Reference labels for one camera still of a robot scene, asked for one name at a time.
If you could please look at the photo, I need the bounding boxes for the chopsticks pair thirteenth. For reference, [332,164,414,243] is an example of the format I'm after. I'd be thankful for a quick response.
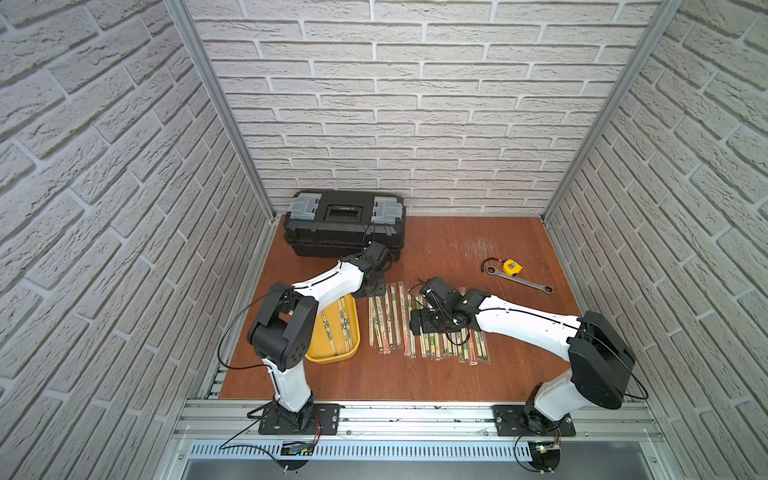
[375,297,390,354]

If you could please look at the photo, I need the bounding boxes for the chopsticks pair fourteenth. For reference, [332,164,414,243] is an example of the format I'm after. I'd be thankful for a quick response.
[368,297,377,347]

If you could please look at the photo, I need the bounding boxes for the chopsticks pair twelfth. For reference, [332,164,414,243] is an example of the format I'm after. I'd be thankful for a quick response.
[383,285,396,352]

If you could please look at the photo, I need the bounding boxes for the yellow plastic storage box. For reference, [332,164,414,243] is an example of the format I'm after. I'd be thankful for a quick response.
[304,295,362,365]

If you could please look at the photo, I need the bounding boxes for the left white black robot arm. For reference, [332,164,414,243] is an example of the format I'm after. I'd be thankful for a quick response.
[248,255,391,432]

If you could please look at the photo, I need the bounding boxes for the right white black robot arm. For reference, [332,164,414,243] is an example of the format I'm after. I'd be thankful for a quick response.
[409,287,635,435]

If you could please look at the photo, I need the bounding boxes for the wrapped chopsticks pile in box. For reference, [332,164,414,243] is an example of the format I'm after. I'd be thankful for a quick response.
[316,297,356,359]

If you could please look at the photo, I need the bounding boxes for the black plastic toolbox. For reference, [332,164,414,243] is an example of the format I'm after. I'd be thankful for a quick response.
[283,190,406,261]

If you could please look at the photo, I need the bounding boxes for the silver metal wrench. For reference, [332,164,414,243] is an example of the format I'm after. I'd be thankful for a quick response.
[484,266,554,294]

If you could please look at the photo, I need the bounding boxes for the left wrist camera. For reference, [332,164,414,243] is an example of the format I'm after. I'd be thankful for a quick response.
[355,241,394,272]

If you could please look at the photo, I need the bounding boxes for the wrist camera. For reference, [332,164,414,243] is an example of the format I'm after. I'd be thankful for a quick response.
[419,277,463,312]
[355,241,394,272]

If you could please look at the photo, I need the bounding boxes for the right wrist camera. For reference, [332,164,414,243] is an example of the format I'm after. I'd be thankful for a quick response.
[419,277,463,312]

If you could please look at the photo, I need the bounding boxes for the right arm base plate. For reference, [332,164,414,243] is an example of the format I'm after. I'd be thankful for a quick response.
[491,404,576,437]

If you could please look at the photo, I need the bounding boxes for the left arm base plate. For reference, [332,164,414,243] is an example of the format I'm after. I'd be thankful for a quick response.
[258,402,341,436]

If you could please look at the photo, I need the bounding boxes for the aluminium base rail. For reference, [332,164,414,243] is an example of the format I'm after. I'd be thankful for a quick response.
[171,400,665,461]

